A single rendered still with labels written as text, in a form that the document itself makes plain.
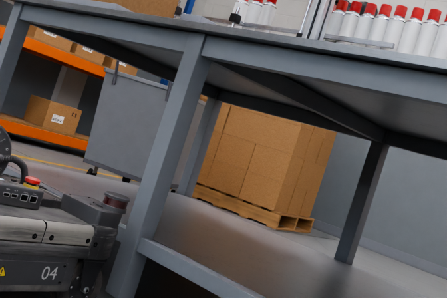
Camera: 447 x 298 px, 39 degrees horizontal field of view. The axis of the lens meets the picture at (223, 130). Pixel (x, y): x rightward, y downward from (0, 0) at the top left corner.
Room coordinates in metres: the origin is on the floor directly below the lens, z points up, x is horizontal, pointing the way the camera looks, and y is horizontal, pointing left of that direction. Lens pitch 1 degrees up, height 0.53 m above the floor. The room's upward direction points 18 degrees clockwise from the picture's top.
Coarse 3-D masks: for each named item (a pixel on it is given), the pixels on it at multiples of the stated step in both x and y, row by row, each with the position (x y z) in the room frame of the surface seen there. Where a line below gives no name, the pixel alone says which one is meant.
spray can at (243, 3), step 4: (240, 0) 2.24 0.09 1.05; (244, 0) 2.24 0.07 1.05; (248, 0) 2.25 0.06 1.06; (236, 4) 2.24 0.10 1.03; (240, 4) 2.23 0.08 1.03; (244, 4) 2.23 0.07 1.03; (248, 4) 2.24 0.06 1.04; (236, 8) 2.24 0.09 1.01; (240, 8) 2.23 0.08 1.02; (244, 8) 2.23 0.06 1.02; (232, 12) 2.25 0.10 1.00; (240, 12) 2.23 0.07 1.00; (244, 12) 2.24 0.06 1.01; (244, 16) 2.24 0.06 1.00; (240, 28) 2.24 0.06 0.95
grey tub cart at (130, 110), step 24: (120, 72) 4.35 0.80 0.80; (120, 96) 4.35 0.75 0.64; (144, 96) 4.29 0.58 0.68; (168, 96) 4.22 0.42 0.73; (96, 120) 4.40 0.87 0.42; (120, 120) 4.34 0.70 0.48; (144, 120) 4.29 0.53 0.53; (192, 120) 4.56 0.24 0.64; (96, 144) 4.40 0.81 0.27; (120, 144) 4.34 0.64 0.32; (144, 144) 4.28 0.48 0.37; (96, 168) 4.47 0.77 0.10; (120, 168) 4.33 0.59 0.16; (144, 168) 4.27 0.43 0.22
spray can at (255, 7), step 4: (256, 0) 2.19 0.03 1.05; (260, 0) 2.20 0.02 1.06; (252, 4) 2.19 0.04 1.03; (256, 4) 2.18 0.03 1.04; (260, 4) 2.19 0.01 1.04; (248, 8) 2.21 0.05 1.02; (252, 8) 2.19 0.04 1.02; (256, 8) 2.18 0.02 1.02; (260, 8) 2.19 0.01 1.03; (248, 12) 2.19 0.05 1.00; (252, 12) 2.19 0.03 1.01; (256, 12) 2.19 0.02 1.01; (248, 16) 2.19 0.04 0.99; (252, 16) 2.18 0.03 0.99; (256, 16) 2.19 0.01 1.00; (244, 20) 2.21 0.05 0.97; (248, 20) 2.19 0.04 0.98; (252, 20) 2.18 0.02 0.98; (256, 20) 2.19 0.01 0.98; (244, 28) 2.19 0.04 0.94; (248, 28) 2.19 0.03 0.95; (252, 28) 2.19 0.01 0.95
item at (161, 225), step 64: (0, 64) 2.38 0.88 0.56; (128, 64) 2.84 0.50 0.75; (192, 64) 1.73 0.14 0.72; (256, 64) 1.60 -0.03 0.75; (320, 64) 1.48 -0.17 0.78; (64, 192) 2.07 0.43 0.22; (128, 192) 2.64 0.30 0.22; (192, 192) 3.32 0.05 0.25; (128, 256) 1.73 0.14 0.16; (192, 256) 1.69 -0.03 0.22; (256, 256) 2.05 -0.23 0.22; (320, 256) 2.59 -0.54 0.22
